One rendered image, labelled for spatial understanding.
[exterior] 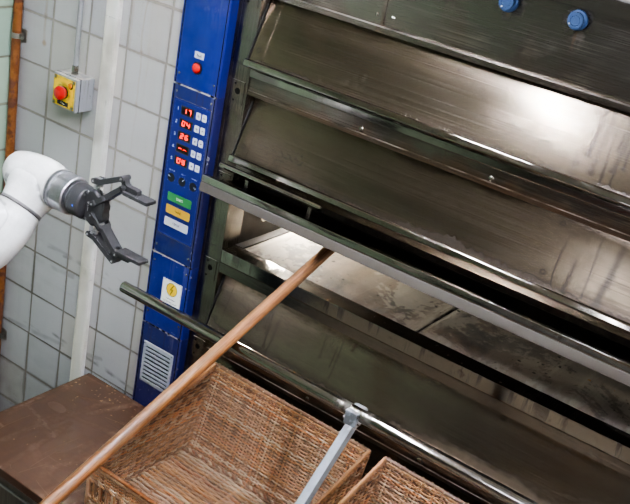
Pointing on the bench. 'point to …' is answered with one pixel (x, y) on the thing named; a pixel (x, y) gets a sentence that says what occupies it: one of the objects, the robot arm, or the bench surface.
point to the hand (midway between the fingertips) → (143, 231)
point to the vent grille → (156, 366)
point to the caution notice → (171, 293)
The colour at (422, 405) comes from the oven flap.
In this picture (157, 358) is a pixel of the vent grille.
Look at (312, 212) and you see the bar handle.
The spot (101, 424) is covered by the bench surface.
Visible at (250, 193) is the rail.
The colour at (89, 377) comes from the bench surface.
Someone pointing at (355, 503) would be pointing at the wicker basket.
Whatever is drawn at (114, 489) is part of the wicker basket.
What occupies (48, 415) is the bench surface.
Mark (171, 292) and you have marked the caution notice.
